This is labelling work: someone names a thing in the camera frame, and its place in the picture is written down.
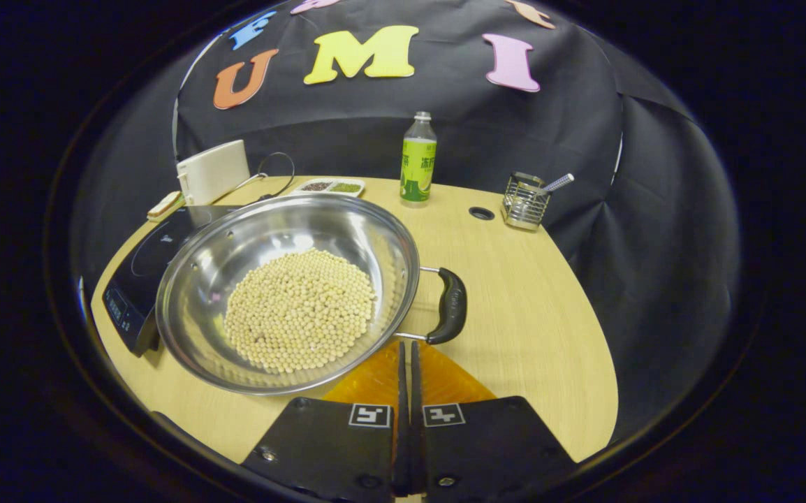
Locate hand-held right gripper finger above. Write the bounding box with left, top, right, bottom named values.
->
left=410, top=340, right=578, bottom=501
left=241, top=340, right=409, bottom=503

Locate stainless steel pot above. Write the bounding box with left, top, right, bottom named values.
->
left=155, top=192, right=469, bottom=397

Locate black induction cooktop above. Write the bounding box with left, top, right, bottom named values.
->
left=101, top=204, right=244, bottom=359

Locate pile of soybeans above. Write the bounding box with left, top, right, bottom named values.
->
left=223, top=247, right=377, bottom=374

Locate white divided seasoning dish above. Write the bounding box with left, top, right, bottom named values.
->
left=291, top=177, right=367, bottom=198

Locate green label drink bottle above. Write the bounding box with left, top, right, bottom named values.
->
left=399, top=111, right=439, bottom=209

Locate white toaster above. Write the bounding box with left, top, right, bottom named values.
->
left=175, top=139, right=252, bottom=207

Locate black backdrop cloth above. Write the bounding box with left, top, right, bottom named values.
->
left=71, top=0, right=742, bottom=448

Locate metal wire holder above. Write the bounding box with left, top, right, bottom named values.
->
left=500, top=171, right=551, bottom=232

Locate toaster power cable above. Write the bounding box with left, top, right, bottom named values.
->
left=230, top=151, right=298, bottom=205

